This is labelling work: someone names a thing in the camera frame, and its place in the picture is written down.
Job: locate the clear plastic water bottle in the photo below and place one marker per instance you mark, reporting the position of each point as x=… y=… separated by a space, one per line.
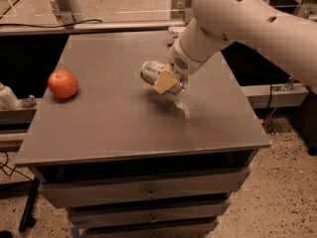
x=173 y=33

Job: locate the black stand leg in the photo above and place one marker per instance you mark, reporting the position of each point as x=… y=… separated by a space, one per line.
x=28 y=220

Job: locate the grey drawer cabinet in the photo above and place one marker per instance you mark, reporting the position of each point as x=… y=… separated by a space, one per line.
x=117 y=126

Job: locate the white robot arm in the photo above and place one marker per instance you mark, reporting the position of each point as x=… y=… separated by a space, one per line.
x=288 y=41

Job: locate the grey metal rail frame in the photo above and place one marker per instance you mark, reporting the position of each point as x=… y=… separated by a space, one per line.
x=91 y=26

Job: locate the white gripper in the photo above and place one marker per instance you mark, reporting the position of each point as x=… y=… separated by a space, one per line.
x=179 y=60

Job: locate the grey drawer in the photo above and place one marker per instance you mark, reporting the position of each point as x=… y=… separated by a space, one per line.
x=141 y=215
x=155 y=230
x=107 y=191

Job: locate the middle grey drawer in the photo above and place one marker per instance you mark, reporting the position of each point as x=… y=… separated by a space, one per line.
x=141 y=215

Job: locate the top grey drawer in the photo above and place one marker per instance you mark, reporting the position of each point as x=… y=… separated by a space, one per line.
x=107 y=191

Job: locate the silver green 7up can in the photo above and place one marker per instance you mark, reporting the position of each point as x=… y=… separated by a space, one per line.
x=151 y=70

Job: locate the bottom grey drawer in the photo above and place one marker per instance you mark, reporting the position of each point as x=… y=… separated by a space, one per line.
x=155 y=230

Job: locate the red apple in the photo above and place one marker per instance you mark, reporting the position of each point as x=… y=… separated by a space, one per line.
x=63 y=84

